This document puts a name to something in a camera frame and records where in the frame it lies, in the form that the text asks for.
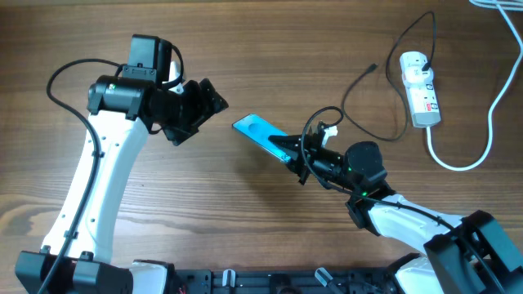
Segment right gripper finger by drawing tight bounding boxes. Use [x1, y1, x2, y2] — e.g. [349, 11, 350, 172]
[269, 135, 310, 158]
[295, 162, 311, 185]

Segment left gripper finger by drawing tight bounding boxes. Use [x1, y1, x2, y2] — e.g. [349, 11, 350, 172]
[199, 78, 229, 121]
[163, 123, 200, 146]

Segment teal screen smartphone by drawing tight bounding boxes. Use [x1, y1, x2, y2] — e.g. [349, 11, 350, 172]
[232, 114, 291, 163]

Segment black USB charging cable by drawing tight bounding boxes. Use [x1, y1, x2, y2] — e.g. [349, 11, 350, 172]
[341, 11, 438, 143]

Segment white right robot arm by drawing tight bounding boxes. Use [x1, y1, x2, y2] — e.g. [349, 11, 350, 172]
[269, 129, 522, 293]

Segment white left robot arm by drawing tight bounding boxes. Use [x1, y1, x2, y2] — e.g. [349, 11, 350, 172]
[15, 34, 227, 293]

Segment white USB charger plug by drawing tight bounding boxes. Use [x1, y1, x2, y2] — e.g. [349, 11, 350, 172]
[402, 65, 434, 87]

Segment white power strip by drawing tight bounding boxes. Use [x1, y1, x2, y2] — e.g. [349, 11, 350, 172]
[400, 51, 441, 128]

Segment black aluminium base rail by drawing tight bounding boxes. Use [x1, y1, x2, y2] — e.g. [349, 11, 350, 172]
[176, 268, 399, 294]

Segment white power strip cord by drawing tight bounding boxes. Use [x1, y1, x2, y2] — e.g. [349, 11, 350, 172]
[425, 3, 523, 172]

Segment white cables at corner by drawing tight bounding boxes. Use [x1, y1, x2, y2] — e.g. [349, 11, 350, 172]
[468, 0, 523, 12]

